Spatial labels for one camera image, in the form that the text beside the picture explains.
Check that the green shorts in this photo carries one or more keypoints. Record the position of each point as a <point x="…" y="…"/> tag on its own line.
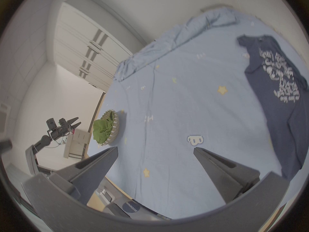
<point x="102" y="129"/>

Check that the bed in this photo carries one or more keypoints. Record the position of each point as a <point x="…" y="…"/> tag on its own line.
<point x="193" y="105"/>

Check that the white wardrobe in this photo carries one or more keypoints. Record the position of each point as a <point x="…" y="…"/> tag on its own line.
<point x="79" y="32"/>

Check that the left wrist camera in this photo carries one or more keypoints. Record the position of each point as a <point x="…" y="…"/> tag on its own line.
<point x="63" y="121"/>

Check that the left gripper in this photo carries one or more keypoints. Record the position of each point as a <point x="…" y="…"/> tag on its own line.
<point x="62" y="131"/>

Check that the round woven basket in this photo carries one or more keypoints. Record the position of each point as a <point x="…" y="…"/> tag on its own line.
<point x="115" y="129"/>

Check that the pale blue quilt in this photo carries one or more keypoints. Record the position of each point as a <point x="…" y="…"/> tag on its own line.
<point x="169" y="40"/>

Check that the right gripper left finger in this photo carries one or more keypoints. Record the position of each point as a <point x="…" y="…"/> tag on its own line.
<point x="91" y="170"/>

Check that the white small cabinet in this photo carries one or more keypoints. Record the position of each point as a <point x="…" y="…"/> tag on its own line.
<point x="77" y="141"/>

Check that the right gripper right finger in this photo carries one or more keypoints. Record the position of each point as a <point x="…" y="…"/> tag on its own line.
<point x="224" y="175"/>

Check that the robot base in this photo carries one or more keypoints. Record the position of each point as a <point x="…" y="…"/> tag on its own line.
<point x="131" y="206"/>

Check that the dark blue printed T-shirt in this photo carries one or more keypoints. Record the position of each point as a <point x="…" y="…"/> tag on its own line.
<point x="277" y="105"/>

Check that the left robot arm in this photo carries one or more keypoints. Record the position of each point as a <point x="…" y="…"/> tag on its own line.
<point x="31" y="158"/>

